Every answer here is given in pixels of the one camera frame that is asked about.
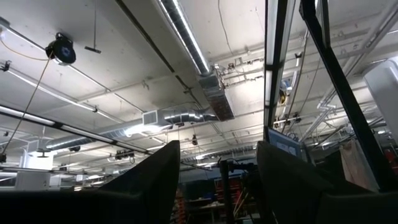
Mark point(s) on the computer monitor blue screen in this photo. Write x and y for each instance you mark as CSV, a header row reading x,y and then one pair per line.
x,y
284,144

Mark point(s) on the red storage bin rack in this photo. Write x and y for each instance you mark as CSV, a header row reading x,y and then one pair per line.
x,y
234,189

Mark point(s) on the pink hanging cloth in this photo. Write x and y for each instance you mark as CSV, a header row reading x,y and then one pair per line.
x,y
354,168

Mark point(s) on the black ceiling hanger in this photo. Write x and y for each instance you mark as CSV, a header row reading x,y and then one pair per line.
x,y
92,49

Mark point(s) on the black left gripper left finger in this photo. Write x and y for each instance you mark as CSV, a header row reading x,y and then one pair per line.
x,y
140,193

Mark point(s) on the black tripod stand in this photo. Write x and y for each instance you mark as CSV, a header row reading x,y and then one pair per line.
x,y
224,193

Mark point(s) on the silver ceiling air duct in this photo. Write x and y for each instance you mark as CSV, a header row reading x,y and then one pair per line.
x,y
183,117
186,34

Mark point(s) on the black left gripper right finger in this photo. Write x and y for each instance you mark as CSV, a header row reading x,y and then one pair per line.
x,y
295,193

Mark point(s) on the white column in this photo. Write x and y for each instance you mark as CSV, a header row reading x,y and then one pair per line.
x,y
384,93

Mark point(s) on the black frame post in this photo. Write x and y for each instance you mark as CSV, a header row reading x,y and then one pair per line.
x,y
342,87

